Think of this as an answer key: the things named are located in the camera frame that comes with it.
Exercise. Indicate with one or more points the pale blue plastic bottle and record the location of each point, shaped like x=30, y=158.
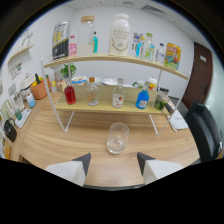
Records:
x=31, y=101

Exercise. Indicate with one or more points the silver soda water can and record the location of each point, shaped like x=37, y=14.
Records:
x=60, y=41

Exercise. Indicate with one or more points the clear bottle green cap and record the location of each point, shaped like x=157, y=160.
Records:
x=149, y=50

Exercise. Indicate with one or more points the small pink bottle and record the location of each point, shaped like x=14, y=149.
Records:
x=72, y=48

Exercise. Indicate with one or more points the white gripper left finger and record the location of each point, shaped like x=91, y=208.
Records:
x=68, y=170

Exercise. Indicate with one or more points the black handbag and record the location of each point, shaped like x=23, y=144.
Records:
x=10, y=131

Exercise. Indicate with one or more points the wooden wall shelf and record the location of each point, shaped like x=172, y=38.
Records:
x=20, y=51

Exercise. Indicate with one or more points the green potted plant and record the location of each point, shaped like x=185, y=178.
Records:
x=66, y=70

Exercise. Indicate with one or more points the white tray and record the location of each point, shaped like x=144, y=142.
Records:
x=24, y=119

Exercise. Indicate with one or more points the white bowl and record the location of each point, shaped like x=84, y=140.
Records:
x=109, y=81

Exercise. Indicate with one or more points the small teal bottle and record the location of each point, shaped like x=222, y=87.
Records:
x=95, y=43

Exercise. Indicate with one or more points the clear bottle blue cap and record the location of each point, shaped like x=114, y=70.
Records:
x=160, y=55

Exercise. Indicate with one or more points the orange basket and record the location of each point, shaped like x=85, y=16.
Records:
x=39, y=90

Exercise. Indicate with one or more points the small light blue bottle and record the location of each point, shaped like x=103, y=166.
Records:
x=139, y=48

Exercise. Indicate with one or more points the red liquid bottle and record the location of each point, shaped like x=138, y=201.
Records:
x=70, y=95

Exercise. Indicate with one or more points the white notebook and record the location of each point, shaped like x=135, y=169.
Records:
x=179, y=120

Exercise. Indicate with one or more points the blue liquid bottle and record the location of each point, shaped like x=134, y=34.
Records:
x=142, y=99

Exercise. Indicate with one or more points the black chair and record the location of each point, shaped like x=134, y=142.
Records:
x=203, y=131

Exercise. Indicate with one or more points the large glass jar cork lid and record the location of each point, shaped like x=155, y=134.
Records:
x=85, y=38

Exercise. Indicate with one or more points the clear bottle orange cap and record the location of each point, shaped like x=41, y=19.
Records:
x=92, y=96

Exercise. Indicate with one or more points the clear drinking glass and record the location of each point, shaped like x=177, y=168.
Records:
x=117, y=140

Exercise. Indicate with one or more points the yellow printed can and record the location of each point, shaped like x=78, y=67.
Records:
x=173, y=56

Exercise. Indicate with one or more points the large white bottle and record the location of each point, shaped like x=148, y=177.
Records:
x=119, y=36

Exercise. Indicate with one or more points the blue patterned bowl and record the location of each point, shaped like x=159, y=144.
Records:
x=79, y=80

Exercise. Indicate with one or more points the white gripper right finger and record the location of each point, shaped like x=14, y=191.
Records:
x=158, y=169

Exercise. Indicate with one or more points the brown door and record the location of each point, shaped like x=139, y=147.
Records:
x=198, y=76

